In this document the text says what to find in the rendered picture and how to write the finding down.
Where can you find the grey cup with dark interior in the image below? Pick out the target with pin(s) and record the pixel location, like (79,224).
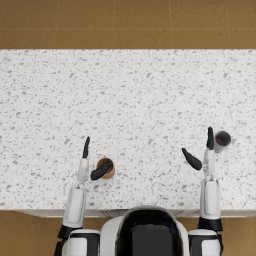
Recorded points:
(222,140)

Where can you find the brown cup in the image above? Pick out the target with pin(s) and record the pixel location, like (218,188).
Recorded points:
(108,171)

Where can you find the robot body with dark dome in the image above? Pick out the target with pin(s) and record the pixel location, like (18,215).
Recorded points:
(144,232)

